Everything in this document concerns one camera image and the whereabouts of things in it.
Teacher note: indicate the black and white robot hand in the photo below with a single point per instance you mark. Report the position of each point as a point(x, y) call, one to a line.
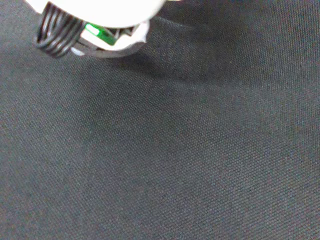
point(105, 22)

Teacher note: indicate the black cloth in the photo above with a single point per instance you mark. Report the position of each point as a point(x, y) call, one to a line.
point(160, 150)

